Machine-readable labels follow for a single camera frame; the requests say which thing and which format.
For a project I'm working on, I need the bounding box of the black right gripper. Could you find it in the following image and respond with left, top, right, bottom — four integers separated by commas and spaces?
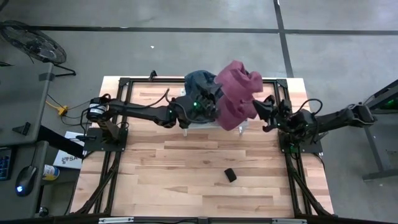
252, 95, 293, 133

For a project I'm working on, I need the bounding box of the blue denim baseball cap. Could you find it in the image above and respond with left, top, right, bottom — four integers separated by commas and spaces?
184, 70, 224, 103

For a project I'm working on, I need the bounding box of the white perforated metal rack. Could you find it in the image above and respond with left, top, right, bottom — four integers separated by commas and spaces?
181, 88, 249, 137

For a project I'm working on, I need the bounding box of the small black block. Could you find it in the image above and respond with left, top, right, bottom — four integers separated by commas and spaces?
223, 167, 238, 183

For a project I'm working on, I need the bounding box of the yellow power plug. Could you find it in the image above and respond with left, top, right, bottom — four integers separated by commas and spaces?
46, 100, 70, 116

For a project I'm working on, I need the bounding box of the white printed cardboard box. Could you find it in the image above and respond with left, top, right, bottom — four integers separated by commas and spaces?
52, 130, 86, 170

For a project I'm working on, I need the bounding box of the black desk bar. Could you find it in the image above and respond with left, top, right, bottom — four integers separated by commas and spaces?
37, 124, 86, 159

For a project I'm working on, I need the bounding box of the white and yellow can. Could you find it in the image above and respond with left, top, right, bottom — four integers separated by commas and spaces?
42, 164, 60, 182

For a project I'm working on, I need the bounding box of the black floor fan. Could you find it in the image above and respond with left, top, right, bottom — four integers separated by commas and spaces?
0, 20, 77, 78

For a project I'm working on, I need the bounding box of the grey desk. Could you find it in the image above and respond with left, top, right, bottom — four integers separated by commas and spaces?
0, 62, 53, 220

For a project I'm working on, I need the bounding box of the black computer mouse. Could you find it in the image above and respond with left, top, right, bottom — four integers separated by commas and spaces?
14, 165, 38, 197

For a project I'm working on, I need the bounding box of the black keyboard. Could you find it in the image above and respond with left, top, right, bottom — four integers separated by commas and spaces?
0, 146, 13, 182

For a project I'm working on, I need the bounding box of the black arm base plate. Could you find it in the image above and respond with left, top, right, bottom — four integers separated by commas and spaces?
83, 126, 129, 152
279, 129, 323, 154

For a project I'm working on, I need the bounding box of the black aluminium table frame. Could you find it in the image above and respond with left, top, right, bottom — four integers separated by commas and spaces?
70, 77, 335, 218

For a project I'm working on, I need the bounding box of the silver edge bracket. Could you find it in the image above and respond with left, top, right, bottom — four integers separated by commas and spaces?
98, 217, 134, 224
272, 218, 308, 224

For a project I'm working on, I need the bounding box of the black wedge bracket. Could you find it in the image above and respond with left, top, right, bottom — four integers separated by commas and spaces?
12, 121, 32, 136

